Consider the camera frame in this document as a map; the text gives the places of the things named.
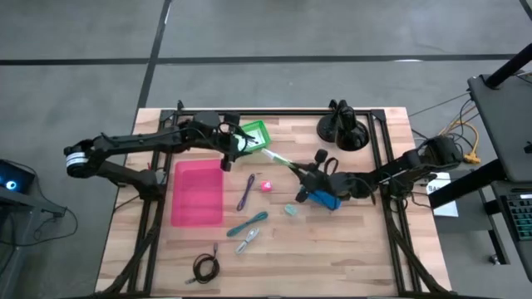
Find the black aluminium table frame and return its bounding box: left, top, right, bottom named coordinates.
left=89, top=99, right=454, bottom=299

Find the pink translucent plastic bin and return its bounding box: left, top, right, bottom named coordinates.
left=170, top=159, right=224, bottom=228

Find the black keyboard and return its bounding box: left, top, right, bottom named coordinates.
left=505, top=193, right=532, bottom=242

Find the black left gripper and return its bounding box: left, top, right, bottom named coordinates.
left=215, top=110, right=257, bottom=172

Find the black coiled cable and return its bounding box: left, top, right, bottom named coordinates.
left=185, top=243, right=221, bottom=286

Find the black device with blue light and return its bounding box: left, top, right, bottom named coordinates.
left=0, top=159, right=37, bottom=194

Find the yellow cable bundle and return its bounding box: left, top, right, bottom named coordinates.
left=436, top=120, right=482, bottom=165

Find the black desk support beam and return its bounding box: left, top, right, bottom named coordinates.
left=427, top=159, right=508, bottom=210

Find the black desk lamp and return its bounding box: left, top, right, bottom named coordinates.
left=316, top=98, right=371, bottom=152

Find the grey side desk top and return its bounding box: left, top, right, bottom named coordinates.
left=467, top=73, right=532, bottom=183

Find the teal braided cable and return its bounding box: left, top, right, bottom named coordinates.
left=226, top=210, right=269, bottom=238

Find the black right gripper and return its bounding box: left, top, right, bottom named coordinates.
left=290, top=148, right=337, bottom=204

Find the blue plastic mesh basket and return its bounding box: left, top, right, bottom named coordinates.
left=295, top=186, right=343, bottom=212

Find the black slanted pole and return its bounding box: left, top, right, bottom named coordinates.
left=484, top=41, right=532, bottom=90

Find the white paper sheet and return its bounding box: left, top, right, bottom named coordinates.
left=426, top=171, right=460, bottom=218

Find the grey side stand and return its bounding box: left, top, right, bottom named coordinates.
left=0, top=186, right=67, bottom=299

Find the green plastic mesh basket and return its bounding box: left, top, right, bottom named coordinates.
left=234, top=119, right=273, bottom=154

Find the light green stick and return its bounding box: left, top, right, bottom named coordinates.
left=260, top=148, right=298, bottom=169

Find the white USB cable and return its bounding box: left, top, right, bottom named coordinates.
left=234, top=227, right=260, bottom=255

